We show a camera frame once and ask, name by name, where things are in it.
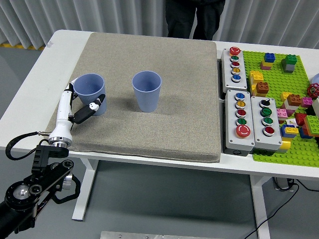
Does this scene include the grey power adapter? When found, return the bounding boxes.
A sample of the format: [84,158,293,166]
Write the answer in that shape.
[273,177,296,192]

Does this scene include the red toy brick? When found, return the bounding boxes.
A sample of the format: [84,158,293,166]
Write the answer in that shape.
[294,113,309,127]

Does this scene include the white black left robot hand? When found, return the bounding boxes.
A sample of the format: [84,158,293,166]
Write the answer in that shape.
[48,77,107,144]

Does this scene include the black floor cable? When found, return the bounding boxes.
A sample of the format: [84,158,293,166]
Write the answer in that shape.
[245,179,319,239]

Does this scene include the green studded baseplate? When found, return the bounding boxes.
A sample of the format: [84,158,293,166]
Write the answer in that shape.
[242,50,319,168]

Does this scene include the person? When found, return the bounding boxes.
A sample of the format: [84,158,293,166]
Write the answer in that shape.
[165,0,226,40]

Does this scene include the large green toy brick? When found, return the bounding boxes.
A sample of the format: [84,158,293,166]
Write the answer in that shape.
[303,115,319,138]

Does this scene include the grey-brown foam mat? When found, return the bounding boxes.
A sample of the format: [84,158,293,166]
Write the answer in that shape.
[43,32,222,164]

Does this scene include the grey selector switch control box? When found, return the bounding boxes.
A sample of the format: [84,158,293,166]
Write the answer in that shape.
[250,96,284,151]

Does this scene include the white table leg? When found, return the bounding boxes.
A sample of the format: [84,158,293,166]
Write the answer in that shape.
[250,175,275,239]
[71,158,100,222]

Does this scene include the white curtain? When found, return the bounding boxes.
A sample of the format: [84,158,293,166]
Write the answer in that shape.
[0,0,319,49]

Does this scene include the magenta toy brick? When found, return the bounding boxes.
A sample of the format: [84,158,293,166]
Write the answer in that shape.
[301,97,314,109]

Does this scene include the blue toy brick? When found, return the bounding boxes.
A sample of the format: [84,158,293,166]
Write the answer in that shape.
[280,123,299,138]
[298,127,313,139]
[263,52,277,63]

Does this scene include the blue ribbed plastic cup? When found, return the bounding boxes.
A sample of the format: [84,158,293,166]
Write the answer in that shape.
[73,73,108,117]
[132,71,162,113]

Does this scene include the brown toy brick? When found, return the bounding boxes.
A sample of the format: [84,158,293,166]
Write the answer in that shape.
[286,94,302,107]
[255,81,271,95]

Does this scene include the yellow round toy block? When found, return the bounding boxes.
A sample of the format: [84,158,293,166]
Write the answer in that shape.
[278,139,292,154]

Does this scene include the grey five-button control box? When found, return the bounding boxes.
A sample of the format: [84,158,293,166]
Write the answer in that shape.
[225,89,256,151]
[220,47,248,93]

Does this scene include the red valve handwheel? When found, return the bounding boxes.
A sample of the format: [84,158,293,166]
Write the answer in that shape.
[307,83,319,99]

